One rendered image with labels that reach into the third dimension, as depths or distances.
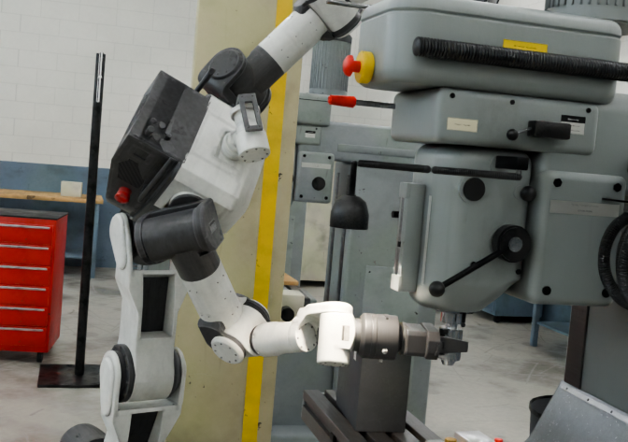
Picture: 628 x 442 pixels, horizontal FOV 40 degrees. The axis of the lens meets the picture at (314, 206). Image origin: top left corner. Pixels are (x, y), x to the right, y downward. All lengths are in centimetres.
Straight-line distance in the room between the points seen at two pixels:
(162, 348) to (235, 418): 139
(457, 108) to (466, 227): 22
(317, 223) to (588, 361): 824
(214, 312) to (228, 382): 166
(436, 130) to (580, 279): 41
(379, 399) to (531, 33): 90
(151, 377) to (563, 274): 101
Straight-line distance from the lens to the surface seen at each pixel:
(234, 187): 179
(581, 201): 170
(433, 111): 157
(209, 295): 177
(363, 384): 200
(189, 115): 183
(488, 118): 159
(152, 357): 213
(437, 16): 155
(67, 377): 581
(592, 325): 198
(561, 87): 165
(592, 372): 199
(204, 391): 344
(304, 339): 176
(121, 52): 1059
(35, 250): 605
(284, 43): 198
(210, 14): 333
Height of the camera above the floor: 159
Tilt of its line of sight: 4 degrees down
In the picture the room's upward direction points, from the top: 5 degrees clockwise
